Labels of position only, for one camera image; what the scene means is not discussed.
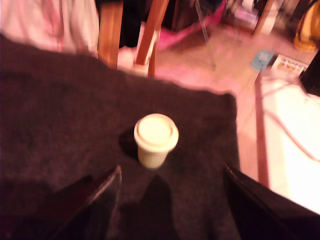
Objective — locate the cream white coffee capsule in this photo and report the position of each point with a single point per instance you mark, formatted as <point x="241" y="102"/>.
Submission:
<point x="155" y="135"/>

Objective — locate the white floor mat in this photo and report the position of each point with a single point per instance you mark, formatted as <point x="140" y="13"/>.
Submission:
<point x="295" y="140"/>

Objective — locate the dark fleece table cloth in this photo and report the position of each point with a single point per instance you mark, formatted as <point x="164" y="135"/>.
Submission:
<point x="75" y="112"/>

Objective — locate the patterned white box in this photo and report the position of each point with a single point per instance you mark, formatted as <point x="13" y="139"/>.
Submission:
<point x="290" y="65"/>

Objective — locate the blue card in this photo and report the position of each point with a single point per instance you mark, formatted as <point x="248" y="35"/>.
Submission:
<point x="262" y="58"/>

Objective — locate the wooden chair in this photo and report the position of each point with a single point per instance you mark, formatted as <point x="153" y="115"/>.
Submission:
<point x="108" y="30"/>

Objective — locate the yellow bag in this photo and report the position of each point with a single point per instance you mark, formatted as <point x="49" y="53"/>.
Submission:
<point x="306" y="35"/>

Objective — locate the pink round tub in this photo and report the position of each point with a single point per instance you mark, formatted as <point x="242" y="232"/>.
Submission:
<point x="185" y="35"/>

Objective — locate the pale pink hanging garment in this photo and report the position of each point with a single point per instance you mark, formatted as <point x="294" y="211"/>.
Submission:
<point x="37" y="22"/>

